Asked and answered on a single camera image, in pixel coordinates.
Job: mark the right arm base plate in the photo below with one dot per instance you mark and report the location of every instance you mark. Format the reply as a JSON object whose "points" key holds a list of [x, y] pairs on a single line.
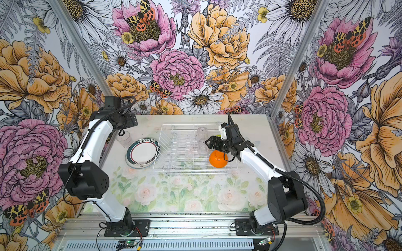
{"points": [[249, 227]]}

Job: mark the orange plastic bowl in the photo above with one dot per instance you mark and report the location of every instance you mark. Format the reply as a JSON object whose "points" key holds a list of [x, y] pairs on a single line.
{"points": [[217, 159]]}

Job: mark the white wire dish rack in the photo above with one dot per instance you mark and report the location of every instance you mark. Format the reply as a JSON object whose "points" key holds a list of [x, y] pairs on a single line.
{"points": [[178, 150]]}

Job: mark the white slotted cable duct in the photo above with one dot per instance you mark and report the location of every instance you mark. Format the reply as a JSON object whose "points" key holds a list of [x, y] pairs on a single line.
{"points": [[241, 244]]}

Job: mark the clear glass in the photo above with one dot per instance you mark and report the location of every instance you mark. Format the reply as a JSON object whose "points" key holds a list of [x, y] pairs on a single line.
{"points": [[124, 138], [202, 148]]}

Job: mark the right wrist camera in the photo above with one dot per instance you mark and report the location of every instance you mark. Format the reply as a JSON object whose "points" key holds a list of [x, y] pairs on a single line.
{"points": [[222, 130]]}

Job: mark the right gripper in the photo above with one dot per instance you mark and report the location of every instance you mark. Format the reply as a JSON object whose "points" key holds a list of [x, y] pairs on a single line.
{"points": [[212, 139]]}

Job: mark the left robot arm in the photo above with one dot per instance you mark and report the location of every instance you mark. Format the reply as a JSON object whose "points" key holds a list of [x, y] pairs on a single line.
{"points": [[83, 176]]}

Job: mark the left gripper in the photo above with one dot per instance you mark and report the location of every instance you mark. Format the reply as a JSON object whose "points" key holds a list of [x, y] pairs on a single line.
{"points": [[130, 123]]}

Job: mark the aluminium front rail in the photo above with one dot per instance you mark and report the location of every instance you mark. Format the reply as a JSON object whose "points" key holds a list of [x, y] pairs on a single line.
{"points": [[162, 226]]}

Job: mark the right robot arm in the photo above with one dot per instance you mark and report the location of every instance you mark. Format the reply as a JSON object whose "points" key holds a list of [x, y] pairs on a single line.
{"points": [[285, 195]]}

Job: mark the red green rimmed plate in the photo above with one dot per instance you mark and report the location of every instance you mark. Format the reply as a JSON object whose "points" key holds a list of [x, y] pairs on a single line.
{"points": [[142, 153]]}

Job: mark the small green circuit board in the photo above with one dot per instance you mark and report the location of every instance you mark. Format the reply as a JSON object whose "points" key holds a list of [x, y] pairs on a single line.
{"points": [[126, 244]]}

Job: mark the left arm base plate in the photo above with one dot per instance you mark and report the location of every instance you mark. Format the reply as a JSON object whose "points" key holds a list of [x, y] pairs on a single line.
{"points": [[137, 228]]}

